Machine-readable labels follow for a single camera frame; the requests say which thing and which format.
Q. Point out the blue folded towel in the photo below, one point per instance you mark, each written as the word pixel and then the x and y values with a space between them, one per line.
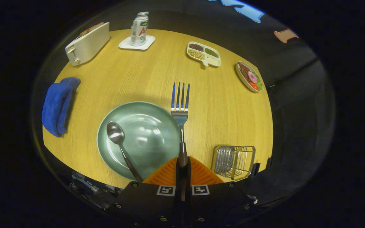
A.
pixel 57 107

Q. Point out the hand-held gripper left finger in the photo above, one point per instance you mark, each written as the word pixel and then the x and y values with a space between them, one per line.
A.
pixel 147 202

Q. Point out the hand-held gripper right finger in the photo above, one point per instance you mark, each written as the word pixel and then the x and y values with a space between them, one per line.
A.
pixel 220 202

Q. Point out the plate of toy food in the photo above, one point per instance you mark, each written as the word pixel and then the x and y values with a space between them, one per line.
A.
pixel 249 77

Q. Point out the green ceramic plate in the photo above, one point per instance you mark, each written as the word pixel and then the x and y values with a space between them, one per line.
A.
pixel 147 136

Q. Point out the toast slice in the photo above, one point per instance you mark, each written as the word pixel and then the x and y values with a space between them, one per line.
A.
pixel 91 28

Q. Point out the white divided tray of beans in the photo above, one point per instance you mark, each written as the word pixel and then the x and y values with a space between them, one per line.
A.
pixel 203 53

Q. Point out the black table clamp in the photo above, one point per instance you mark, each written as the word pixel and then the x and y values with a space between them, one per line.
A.
pixel 255 170
pixel 269 163

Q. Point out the white toaster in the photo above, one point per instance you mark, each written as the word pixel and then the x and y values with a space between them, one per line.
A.
pixel 87 47

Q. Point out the white square coaster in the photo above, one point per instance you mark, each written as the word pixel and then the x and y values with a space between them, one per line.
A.
pixel 125 45

